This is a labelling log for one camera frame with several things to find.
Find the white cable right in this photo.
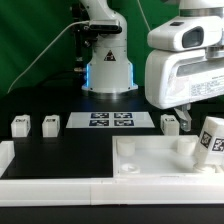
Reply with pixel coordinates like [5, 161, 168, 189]
[136, 0, 152, 34]

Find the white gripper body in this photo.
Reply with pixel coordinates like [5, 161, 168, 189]
[145, 50, 224, 109]

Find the white cable left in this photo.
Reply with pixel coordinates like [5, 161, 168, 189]
[6, 20, 90, 95]

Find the white cable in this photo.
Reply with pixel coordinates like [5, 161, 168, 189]
[6, 20, 90, 95]
[136, 0, 152, 34]

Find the white square tabletop part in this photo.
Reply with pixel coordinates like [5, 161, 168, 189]
[111, 134, 224, 178]

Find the black camera stand pole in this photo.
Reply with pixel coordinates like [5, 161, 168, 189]
[70, 3, 89, 75]

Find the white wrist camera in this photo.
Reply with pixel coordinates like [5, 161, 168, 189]
[147, 16, 223, 52]

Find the white sheet with AprilTags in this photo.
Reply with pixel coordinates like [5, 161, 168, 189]
[66, 112, 154, 128]

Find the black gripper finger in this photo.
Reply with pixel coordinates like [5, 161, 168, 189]
[174, 104, 192, 132]

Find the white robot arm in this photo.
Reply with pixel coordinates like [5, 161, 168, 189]
[73, 0, 224, 131]

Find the white U-shaped obstacle fence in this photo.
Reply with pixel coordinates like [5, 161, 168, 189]
[0, 142, 224, 207]

